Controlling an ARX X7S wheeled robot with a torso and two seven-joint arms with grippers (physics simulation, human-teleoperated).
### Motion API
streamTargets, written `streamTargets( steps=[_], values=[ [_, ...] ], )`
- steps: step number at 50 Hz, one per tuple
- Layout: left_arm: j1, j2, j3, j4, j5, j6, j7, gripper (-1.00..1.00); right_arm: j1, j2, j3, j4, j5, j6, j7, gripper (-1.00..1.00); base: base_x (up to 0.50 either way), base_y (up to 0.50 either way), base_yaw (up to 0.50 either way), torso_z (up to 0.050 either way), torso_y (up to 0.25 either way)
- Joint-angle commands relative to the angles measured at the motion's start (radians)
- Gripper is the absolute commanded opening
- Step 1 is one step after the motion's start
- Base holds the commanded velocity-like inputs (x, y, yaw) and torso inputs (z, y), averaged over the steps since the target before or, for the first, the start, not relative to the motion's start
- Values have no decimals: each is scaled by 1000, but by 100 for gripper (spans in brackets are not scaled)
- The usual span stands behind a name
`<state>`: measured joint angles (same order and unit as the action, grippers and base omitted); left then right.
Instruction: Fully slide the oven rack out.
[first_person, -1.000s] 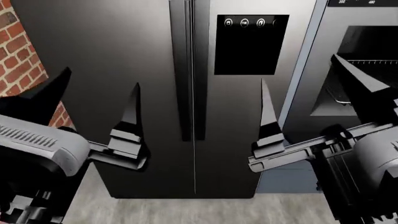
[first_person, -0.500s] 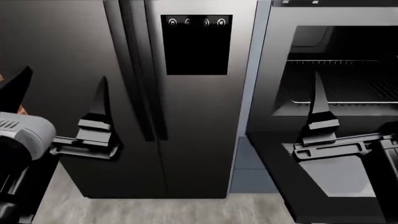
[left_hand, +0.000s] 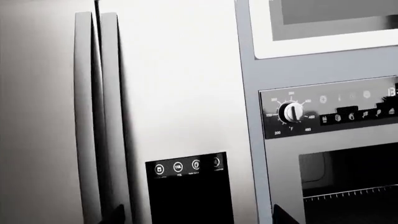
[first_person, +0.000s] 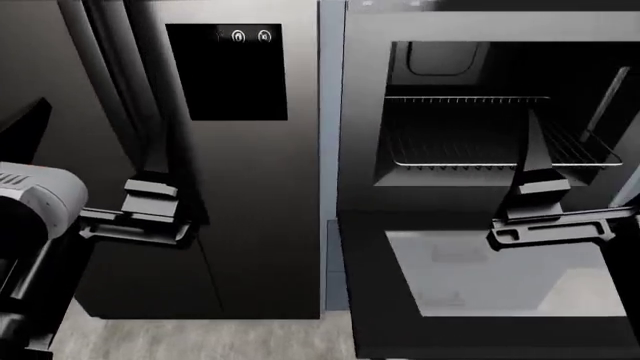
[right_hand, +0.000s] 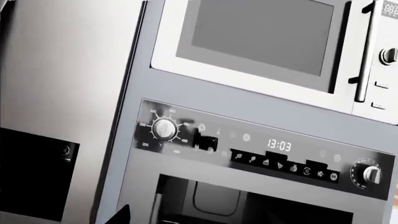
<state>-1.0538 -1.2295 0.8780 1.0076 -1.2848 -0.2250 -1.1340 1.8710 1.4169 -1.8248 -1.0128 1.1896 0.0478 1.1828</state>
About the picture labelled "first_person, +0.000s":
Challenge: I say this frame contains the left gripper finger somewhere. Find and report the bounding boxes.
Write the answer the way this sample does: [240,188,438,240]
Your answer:
[121,125,180,220]
[0,96,54,164]

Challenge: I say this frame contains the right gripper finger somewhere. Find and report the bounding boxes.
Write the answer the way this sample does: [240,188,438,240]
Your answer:
[502,107,572,222]

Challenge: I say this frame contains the black built-in oven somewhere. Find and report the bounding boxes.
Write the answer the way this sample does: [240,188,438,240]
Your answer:
[335,0,640,227]

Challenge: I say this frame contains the black oven door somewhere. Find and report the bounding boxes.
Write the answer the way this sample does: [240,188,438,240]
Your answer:
[338,207,640,360]

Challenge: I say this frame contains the dark steel refrigerator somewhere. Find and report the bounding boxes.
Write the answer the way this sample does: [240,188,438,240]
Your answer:
[0,0,322,321]

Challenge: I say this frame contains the black fridge dispenser panel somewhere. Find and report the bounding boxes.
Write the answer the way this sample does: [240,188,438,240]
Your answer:
[164,22,289,122]

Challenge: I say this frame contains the metal wire oven rack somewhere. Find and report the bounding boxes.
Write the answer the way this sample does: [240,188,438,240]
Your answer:
[381,94,625,168]

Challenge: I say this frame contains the dark fridge door handle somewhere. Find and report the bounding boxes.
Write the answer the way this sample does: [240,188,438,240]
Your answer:
[74,0,174,177]

